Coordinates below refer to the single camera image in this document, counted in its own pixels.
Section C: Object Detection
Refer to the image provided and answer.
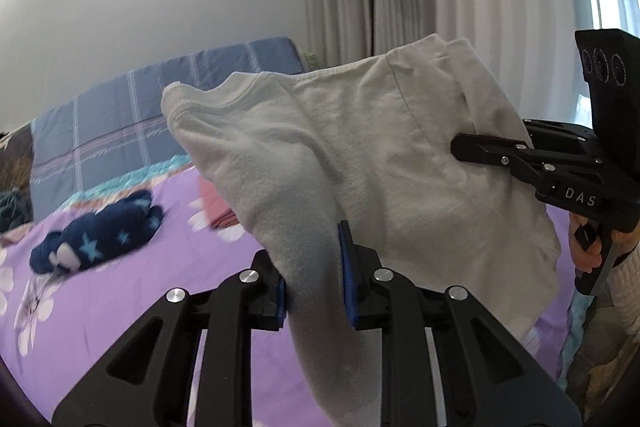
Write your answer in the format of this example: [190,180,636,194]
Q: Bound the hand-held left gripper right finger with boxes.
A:
[337,220,583,427]

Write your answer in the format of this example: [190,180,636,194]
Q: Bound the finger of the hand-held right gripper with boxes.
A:
[522,119,601,146]
[450,133,540,181]

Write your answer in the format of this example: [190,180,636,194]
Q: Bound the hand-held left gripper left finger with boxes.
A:
[51,249,288,427]

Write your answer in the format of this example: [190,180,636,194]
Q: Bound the person's right forearm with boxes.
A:
[607,242,640,338]

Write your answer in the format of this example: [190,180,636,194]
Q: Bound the pink folded clothes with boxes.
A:
[199,177,243,229]

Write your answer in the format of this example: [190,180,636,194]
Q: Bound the person's right hand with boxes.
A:
[569,212,604,274]

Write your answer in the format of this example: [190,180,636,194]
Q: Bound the purple floral bedsheet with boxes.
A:
[0,167,576,427]

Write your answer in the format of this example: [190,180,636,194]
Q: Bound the navy star-print folded garment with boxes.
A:
[29,189,166,277]

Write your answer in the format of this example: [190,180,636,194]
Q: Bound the person's beige clothing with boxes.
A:
[565,297,640,427]

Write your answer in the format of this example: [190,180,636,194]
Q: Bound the blue plaid pillow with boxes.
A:
[30,37,308,223]

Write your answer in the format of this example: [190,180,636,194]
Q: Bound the blue fluffy blanket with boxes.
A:
[0,189,33,233]

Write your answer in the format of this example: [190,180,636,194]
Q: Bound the dark patterned quilt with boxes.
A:
[0,129,36,198]

